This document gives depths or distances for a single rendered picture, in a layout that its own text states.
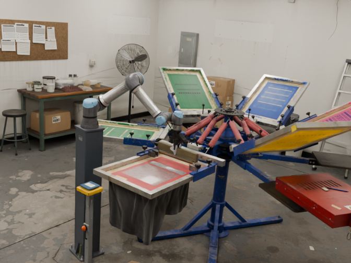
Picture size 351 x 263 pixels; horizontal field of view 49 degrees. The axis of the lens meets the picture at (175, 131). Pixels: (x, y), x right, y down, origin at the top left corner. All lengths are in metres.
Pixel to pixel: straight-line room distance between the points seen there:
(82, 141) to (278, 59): 4.61
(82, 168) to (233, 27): 4.91
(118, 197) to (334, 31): 4.83
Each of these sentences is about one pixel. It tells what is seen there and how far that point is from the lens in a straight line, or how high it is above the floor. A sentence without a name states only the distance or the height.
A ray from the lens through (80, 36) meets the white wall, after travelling 7.16.
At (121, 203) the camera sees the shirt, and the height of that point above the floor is 0.75.
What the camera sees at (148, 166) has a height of 0.96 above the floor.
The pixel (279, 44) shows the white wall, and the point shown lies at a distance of 7.11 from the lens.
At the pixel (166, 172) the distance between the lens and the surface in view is 3.06.
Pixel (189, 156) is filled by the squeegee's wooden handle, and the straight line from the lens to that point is 3.12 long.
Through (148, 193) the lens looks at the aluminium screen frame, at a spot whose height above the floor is 0.99.
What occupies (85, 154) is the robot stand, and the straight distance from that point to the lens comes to 3.27.
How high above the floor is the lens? 2.11
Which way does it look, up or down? 16 degrees down
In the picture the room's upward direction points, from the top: 5 degrees clockwise
